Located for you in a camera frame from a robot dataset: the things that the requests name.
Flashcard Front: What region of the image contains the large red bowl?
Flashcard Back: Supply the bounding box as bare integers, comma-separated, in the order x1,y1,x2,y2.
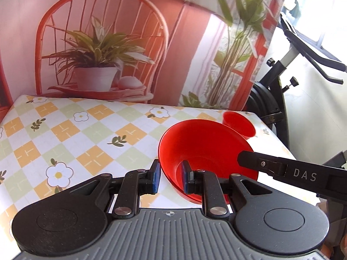
158,119,259,204

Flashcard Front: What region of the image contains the small red bowl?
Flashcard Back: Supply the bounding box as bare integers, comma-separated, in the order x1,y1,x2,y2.
222,111,256,140

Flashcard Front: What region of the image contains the black exercise bike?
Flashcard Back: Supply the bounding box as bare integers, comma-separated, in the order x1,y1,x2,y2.
244,13,346,147

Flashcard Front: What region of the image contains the checkered floral tablecloth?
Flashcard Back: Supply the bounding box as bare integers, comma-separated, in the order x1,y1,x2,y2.
0,94,321,250

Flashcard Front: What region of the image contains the printed room backdrop cloth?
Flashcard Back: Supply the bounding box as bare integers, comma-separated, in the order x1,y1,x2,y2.
1,0,284,115

